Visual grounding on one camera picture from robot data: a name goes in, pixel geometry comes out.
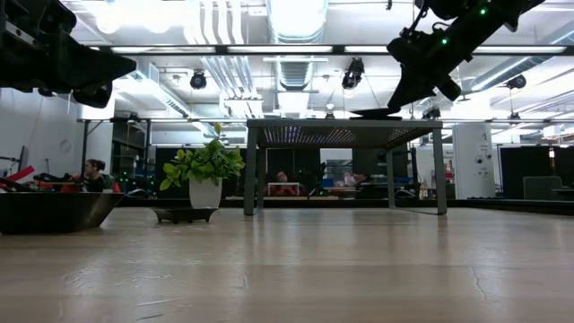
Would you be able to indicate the grey armchair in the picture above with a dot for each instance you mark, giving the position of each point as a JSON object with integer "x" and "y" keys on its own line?
{"x": 542, "y": 187}

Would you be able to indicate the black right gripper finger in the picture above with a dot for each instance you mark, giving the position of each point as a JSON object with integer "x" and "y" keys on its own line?
{"x": 419, "y": 87}
{"x": 402, "y": 83}

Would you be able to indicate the black teardrop plate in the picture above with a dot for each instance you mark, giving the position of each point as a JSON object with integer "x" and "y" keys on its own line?
{"x": 376, "y": 112}

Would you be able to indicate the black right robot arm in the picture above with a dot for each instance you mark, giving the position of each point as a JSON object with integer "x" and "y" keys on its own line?
{"x": 502, "y": 9}

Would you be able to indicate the potted green artificial plant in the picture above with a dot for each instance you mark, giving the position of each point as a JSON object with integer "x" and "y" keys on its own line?
{"x": 204, "y": 193}

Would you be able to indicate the person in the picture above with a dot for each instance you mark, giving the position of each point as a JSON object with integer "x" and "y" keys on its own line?
{"x": 95, "y": 179}
{"x": 282, "y": 177}

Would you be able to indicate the black aluminium extrusion frame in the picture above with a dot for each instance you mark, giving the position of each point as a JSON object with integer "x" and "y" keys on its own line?
{"x": 493, "y": 204}

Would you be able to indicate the black ceiling spotlight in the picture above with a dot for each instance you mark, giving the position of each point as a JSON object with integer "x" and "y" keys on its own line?
{"x": 353, "y": 74}
{"x": 516, "y": 82}
{"x": 198, "y": 81}

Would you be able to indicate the grey perforated metal shelf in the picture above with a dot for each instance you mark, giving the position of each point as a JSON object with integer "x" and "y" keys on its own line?
{"x": 341, "y": 134}

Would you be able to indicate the small black square plate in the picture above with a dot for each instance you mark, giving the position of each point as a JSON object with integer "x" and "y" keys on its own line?
{"x": 184, "y": 215}

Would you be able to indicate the black wavy square bowl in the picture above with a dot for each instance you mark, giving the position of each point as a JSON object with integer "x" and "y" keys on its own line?
{"x": 54, "y": 213}

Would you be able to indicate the white cylindrical column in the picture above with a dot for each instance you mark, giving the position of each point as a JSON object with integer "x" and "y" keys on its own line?
{"x": 473, "y": 148}

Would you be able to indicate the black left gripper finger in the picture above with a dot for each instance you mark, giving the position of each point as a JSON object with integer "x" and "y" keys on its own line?
{"x": 80, "y": 56}
{"x": 85, "y": 76}

